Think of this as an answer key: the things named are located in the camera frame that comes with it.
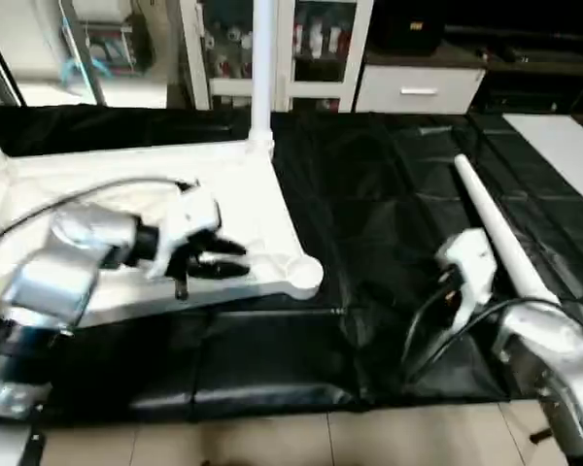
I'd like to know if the black work mat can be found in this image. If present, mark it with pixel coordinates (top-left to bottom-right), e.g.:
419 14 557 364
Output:
0 102 583 418

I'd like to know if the white plastic table top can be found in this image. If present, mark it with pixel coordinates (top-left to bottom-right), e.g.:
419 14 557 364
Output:
0 136 324 326

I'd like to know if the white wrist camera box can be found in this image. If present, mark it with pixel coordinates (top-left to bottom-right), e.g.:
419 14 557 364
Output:
151 184 223 278
435 230 497 331

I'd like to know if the white glass door cabinet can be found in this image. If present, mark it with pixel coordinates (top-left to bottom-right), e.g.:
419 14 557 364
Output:
180 0 375 113

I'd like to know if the white flat panel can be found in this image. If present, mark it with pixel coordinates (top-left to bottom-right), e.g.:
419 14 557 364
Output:
505 115 583 215

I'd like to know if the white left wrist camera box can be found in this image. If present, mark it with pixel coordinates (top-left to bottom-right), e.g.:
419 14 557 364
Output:
151 184 223 278

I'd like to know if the white drawer unit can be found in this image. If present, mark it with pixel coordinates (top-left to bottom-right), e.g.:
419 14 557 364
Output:
355 63 487 116

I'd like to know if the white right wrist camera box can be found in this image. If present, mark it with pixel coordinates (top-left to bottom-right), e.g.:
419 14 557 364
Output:
435 230 497 331

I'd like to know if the storage rack with items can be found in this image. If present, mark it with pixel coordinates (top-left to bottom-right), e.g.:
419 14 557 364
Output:
58 0 156 83

